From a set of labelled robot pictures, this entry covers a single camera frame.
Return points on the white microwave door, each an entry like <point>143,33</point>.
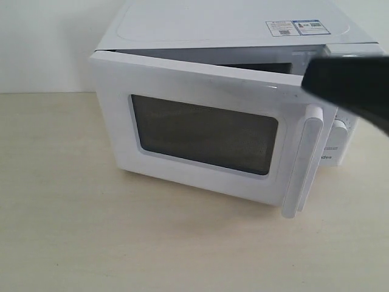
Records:
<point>233,121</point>

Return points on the blue white label sticker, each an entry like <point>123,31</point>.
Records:
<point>305,27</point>

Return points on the white microwave oven body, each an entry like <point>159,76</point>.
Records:
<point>231,32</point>

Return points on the lower white timer knob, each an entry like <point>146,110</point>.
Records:
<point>339,132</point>

